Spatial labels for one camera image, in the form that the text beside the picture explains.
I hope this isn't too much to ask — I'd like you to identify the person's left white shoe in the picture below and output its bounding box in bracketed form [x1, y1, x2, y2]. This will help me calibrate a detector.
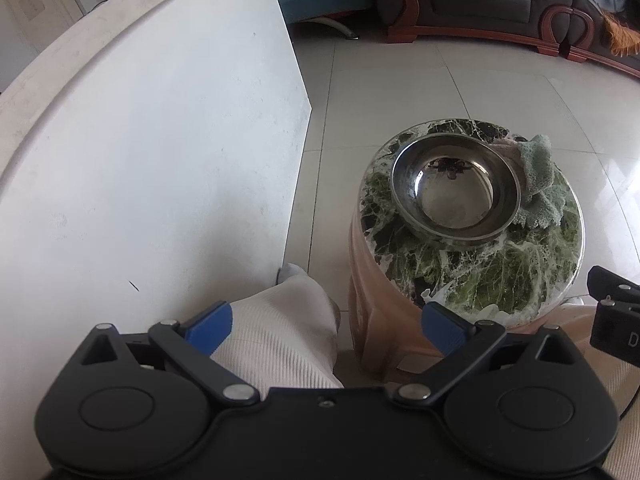
[276, 262, 312, 285]

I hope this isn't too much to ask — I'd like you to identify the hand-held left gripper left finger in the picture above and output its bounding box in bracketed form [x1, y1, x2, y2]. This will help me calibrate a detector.
[80, 300, 262, 407]

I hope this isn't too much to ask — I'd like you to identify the pink and green cleaning cloth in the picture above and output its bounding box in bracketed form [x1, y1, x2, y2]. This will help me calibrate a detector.
[492, 134, 566, 228]

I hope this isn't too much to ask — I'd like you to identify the person's left leg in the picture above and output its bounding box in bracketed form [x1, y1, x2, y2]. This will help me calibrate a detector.
[207, 274, 346, 391]

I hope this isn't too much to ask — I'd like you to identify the stainless steel bowl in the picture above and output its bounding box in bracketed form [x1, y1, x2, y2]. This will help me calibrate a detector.
[391, 135, 522, 247]

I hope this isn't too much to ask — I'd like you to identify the green marble top stool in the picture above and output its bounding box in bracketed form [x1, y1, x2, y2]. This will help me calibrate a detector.
[347, 119, 586, 378]

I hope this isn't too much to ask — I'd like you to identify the white panelled door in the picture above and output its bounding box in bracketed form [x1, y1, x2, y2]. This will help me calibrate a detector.
[0, 0, 87, 92]

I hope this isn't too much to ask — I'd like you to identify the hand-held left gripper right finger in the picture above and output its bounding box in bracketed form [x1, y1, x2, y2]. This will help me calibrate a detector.
[392, 302, 576, 411]

